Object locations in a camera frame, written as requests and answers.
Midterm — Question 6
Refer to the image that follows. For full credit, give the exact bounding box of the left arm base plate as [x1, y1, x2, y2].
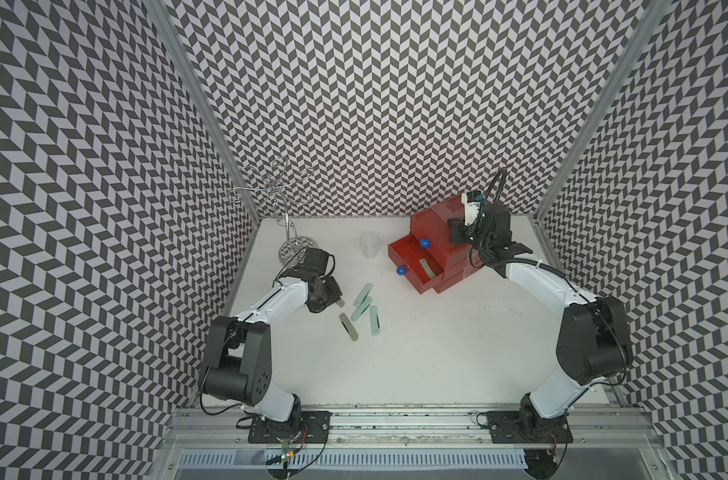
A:
[248, 410, 332, 444]

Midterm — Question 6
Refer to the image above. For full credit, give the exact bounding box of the clear plastic cup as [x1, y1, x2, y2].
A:
[360, 232, 381, 258]

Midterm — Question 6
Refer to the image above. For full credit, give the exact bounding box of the mint knife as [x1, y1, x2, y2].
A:
[351, 296, 373, 322]
[353, 283, 373, 307]
[369, 305, 381, 336]

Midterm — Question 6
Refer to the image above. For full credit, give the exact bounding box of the mint knife upper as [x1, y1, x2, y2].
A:
[353, 283, 373, 307]

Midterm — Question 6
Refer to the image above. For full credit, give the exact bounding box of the aluminium front rail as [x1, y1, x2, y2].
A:
[160, 403, 663, 449]

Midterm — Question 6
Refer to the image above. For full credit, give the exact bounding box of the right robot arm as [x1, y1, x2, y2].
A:
[447, 190, 633, 430]

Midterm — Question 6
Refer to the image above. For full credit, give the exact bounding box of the mint knife middle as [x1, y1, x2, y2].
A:
[351, 296, 373, 322]

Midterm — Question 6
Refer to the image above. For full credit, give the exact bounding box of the red drawer cabinet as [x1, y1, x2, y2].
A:
[410, 194, 478, 293]

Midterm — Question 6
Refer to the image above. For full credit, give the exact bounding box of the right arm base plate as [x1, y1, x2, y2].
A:
[485, 409, 574, 444]

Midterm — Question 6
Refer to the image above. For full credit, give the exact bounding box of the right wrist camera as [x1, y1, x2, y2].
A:
[461, 190, 484, 227]

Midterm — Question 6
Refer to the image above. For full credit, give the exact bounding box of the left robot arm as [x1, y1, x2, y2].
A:
[198, 247, 342, 429]

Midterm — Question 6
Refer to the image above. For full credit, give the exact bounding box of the red drawer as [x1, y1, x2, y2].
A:
[388, 234, 445, 294]
[410, 195, 470, 266]

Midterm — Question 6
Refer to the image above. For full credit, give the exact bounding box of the red top drawer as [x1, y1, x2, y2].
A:
[410, 195, 470, 266]

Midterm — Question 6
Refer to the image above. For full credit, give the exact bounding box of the olive knife top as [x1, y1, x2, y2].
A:
[419, 258, 436, 279]

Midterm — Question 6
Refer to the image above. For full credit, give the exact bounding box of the mint knife right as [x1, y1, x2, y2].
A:
[369, 305, 381, 336]

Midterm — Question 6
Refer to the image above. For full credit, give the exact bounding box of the wire mug tree stand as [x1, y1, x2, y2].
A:
[230, 157, 318, 268]

